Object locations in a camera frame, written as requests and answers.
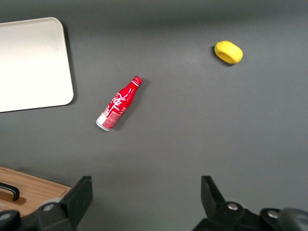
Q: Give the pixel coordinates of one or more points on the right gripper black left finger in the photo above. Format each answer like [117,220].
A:
[79,197]

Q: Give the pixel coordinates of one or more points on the red coke bottle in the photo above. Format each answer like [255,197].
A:
[118,103]

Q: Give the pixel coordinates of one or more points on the yellow sponge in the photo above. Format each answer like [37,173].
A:
[228,51]

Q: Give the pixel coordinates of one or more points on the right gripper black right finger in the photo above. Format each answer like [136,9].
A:
[214,207]

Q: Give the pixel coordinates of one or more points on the wooden drawer front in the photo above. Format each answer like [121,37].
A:
[36,192]

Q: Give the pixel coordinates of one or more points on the wooden drawer cabinet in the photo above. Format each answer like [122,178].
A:
[41,190]

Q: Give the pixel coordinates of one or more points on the beige plastic tray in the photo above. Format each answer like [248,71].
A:
[31,65]

